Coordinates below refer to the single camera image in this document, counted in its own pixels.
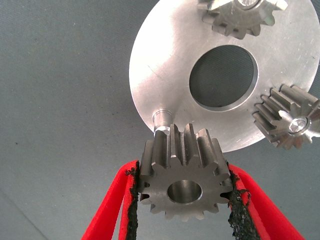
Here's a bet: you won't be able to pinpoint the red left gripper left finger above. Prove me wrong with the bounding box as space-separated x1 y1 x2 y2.
80 159 141 240

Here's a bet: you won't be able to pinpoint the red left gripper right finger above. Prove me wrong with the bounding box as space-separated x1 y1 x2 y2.
226 161 306 240

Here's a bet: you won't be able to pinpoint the smaller steel gear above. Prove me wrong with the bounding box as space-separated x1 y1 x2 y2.
251 83 320 151
138 122 235 223
197 0 288 40

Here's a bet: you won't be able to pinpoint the dark grey table cloth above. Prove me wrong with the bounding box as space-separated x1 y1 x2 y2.
0 0 320 240

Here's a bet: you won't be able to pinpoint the round metal plate with hole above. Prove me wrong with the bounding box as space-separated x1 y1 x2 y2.
128 0 320 154

